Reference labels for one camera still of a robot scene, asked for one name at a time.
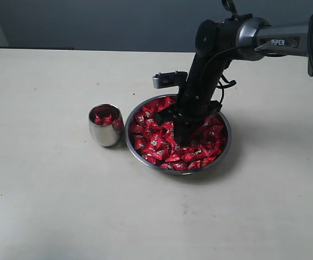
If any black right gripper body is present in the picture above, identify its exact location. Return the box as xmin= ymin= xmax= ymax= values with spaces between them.
xmin=155 ymin=75 xmax=221 ymax=125

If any red candy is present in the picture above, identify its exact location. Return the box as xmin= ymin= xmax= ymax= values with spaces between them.
xmin=93 ymin=106 xmax=112 ymax=126
xmin=204 ymin=125 xmax=226 ymax=144
xmin=181 ymin=146 xmax=210 ymax=163
xmin=142 ymin=134 xmax=171 ymax=164
xmin=102 ymin=114 xmax=117 ymax=126

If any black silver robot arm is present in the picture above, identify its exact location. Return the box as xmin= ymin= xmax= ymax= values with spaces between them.
xmin=153 ymin=1 xmax=313 ymax=145

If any stainless steel round plate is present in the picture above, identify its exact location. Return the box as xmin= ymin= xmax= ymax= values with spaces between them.
xmin=125 ymin=94 xmax=232 ymax=175

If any stainless steel cup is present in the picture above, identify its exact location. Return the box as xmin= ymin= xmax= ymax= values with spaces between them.
xmin=88 ymin=103 xmax=124 ymax=147

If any red wrapped candy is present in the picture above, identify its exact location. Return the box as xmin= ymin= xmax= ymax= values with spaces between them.
xmin=142 ymin=134 xmax=171 ymax=164
xmin=181 ymin=146 xmax=210 ymax=163
xmin=204 ymin=125 xmax=226 ymax=144

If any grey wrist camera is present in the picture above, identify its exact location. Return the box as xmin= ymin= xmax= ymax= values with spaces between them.
xmin=153 ymin=71 xmax=188 ymax=89

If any black cable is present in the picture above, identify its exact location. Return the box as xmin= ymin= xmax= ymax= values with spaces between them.
xmin=199 ymin=0 xmax=244 ymax=105

